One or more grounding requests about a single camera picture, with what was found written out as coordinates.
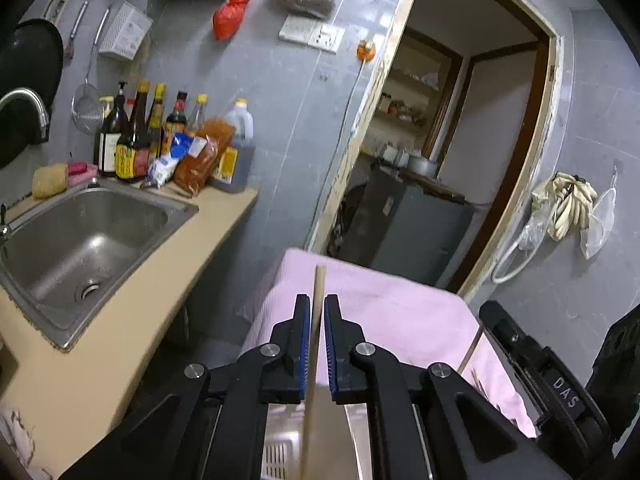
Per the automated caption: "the white rag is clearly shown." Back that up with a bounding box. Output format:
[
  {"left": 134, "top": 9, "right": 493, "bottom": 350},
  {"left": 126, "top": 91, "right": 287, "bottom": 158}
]
[{"left": 1, "top": 408, "right": 52, "bottom": 480}]

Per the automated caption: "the orange wall hook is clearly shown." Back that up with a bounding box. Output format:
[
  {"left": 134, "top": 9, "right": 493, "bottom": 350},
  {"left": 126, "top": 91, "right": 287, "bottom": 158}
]
[{"left": 357, "top": 39, "right": 376, "bottom": 63}]

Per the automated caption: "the wooden chopstick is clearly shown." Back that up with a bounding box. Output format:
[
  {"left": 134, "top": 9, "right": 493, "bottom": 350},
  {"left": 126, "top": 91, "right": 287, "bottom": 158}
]
[
  {"left": 457, "top": 323, "right": 484, "bottom": 375},
  {"left": 299, "top": 264, "right": 326, "bottom": 479}
]

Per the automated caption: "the white mesh bag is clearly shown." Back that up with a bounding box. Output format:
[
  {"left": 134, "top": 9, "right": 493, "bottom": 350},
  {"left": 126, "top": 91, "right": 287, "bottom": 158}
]
[{"left": 580, "top": 171, "right": 618, "bottom": 260}]

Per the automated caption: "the pink floral table cloth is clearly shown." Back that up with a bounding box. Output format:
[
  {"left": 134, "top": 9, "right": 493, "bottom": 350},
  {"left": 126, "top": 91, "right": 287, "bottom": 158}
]
[{"left": 234, "top": 247, "right": 539, "bottom": 438}]

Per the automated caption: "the blue white packet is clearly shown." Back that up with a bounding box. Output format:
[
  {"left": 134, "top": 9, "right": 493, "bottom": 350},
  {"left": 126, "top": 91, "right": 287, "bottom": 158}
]
[{"left": 142, "top": 132, "right": 206, "bottom": 188}]

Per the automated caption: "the large oil jug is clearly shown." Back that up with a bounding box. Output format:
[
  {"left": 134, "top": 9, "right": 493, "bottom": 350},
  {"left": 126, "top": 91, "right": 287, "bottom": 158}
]
[{"left": 209, "top": 98, "right": 256, "bottom": 194}]

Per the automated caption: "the wall socket plate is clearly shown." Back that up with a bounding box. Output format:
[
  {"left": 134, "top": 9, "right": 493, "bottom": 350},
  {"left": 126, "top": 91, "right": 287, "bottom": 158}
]
[{"left": 278, "top": 15, "right": 345, "bottom": 54}]

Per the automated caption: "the red plastic bag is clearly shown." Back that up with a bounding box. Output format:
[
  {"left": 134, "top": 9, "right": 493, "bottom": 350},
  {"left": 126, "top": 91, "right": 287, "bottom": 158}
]
[{"left": 212, "top": 0, "right": 250, "bottom": 41}]

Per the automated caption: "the white plastic utensil caddy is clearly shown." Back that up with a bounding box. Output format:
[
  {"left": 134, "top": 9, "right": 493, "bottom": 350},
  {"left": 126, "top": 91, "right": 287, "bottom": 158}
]
[{"left": 260, "top": 396, "right": 372, "bottom": 479}]

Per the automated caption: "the black wok pan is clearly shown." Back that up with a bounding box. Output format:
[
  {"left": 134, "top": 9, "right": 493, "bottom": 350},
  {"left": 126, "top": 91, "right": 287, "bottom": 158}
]
[{"left": 1, "top": 18, "right": 63, "bottom": 167}]

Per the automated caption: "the white hose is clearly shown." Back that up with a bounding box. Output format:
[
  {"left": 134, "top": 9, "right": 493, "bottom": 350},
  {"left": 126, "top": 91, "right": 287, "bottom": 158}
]
[{"left": 490, "top": 231, "right": 539, "bottom": 286}]

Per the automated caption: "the grey metal cabinet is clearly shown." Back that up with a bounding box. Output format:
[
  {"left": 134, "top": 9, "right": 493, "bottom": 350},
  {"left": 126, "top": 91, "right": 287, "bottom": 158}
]
[{"left": 328, "top": 166, "right": 474, "bottom": 286}]

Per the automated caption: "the metal strainer ladle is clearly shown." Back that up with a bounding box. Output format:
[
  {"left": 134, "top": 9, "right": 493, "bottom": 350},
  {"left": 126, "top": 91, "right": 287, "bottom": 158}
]
[{"left": 70, "top": 4, "right": 112, "bottom": 136}]

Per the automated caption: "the yellow sponge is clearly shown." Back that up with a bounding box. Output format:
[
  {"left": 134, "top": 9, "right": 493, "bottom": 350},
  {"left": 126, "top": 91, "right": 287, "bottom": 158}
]
[{"left": 32, "top": 164, "right": 68, "bottom": 200}]

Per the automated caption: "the dark soy sauce bottle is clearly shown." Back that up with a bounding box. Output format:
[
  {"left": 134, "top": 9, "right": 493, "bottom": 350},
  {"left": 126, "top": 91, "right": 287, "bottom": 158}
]
[{"left": 115, "top": 79, "right": 151, "bottom": 182}]

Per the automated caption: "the orange spice bag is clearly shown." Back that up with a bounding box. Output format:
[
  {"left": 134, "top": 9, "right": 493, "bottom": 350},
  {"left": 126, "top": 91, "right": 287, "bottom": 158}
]
[{"left": 174, "top": 117, "right": 235, "bottom": 197}]

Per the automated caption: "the white wall box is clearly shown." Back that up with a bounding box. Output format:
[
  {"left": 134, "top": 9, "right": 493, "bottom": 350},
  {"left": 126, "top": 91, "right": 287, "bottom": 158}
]
[{"left": 99, "top": 1, "right": 153, "bottom": 61}]

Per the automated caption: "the chrome faucet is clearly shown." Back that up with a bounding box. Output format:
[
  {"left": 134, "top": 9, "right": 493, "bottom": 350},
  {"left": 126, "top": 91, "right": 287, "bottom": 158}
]
[{"left": 1, "top": 87, "right": 50, "bottom": 145}]

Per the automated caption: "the stainless steel sink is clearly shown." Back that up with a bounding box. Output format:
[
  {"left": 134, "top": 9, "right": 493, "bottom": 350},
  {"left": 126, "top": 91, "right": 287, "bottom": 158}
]
[{"left": 1, "top": 178, "right": 198, "bottom": 352}]

